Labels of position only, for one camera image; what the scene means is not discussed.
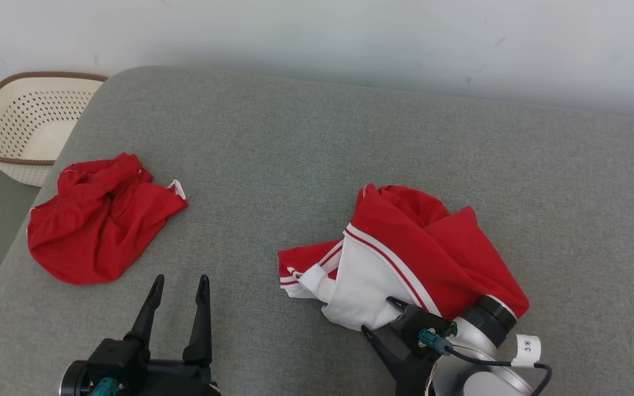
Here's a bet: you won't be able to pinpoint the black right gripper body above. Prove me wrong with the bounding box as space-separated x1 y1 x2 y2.
390 304 459 396

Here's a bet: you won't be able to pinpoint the white cable tag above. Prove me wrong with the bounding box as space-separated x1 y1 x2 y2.
512 334 542 368

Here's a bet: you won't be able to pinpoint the red white basketball jersey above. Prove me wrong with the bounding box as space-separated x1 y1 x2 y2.
277 183 531 332

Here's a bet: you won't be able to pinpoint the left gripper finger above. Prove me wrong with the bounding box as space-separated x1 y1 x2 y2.
123 274 165 346
182 274 213 365

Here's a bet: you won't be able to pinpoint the cream perforated laundry basket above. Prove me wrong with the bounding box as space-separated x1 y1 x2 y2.
0 71 110 188

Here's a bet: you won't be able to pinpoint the black cable teal connector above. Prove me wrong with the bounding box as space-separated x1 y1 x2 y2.
418 328 553 396
90 377 119 396

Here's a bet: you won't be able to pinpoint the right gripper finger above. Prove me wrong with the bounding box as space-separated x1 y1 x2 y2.
361 325 414 381
386 296 412 316

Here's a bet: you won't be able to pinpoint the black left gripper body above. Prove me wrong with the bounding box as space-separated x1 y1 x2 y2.
59 338 222 396

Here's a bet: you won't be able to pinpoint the red shorts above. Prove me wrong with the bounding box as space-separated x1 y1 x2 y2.
26 152 189 285

